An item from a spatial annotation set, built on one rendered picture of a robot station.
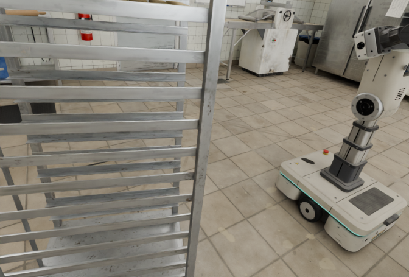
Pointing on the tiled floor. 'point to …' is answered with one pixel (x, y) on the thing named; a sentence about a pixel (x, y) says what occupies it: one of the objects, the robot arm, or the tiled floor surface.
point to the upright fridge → (357, 17)
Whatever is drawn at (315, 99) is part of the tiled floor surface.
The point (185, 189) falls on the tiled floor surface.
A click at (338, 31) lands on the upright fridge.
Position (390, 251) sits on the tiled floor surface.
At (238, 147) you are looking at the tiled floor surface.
